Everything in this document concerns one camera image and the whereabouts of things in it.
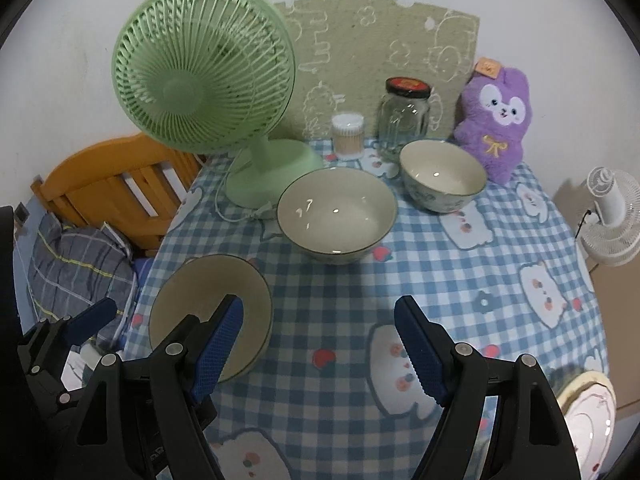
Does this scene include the black power cable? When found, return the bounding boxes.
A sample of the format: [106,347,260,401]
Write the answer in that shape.
[574,208,597,238]

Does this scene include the cotton swab container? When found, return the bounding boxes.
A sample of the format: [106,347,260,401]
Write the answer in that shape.
[331,113,365,159]

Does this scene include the glass jar red lid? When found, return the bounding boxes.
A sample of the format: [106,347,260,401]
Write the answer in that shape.
[377,76,432,161]

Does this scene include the blue checked tablecloth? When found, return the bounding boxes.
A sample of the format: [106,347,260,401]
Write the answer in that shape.
[120,135,611,480]

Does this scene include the green desk fan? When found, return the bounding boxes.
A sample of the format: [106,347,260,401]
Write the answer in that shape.
[111,0,326,209]

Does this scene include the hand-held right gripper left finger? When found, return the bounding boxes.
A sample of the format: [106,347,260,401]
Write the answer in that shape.
[74,293,246,480]

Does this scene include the yellow floral plate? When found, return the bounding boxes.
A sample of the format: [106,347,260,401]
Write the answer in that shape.
[555,367,618,480]

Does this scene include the purple plush bunny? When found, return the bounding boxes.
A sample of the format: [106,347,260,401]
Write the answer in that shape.
[452,58,532,184]

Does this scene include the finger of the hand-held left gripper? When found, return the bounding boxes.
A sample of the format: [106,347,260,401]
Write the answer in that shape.
[17,297,117,363]
[22,357,93,411]

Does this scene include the grey plaid cloth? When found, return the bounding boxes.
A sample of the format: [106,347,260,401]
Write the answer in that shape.
[27,212,138,351]

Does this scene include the olive green plate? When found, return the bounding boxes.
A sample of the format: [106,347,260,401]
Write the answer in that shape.
[148,254,275,385]

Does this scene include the green woven wall mat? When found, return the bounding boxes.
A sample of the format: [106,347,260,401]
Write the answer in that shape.
[272,0,482,143]

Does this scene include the large grey-green bowl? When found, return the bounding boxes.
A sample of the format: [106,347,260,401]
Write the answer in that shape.
[276,167,399,266]

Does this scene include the white standing fan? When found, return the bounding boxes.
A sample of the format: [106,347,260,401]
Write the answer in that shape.
[580,166,640,267]

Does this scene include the orange wooden chair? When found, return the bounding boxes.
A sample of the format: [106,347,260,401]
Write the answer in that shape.
[31,134,206,258]

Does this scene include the white scalloped plate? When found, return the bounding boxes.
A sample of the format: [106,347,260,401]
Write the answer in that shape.
[564,380,617,478]

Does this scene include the white power cable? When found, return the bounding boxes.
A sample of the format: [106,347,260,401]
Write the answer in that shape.
[214,155,275,223]

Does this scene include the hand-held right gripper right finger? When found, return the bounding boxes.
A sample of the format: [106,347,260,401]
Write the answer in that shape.
[393,296,585,480]

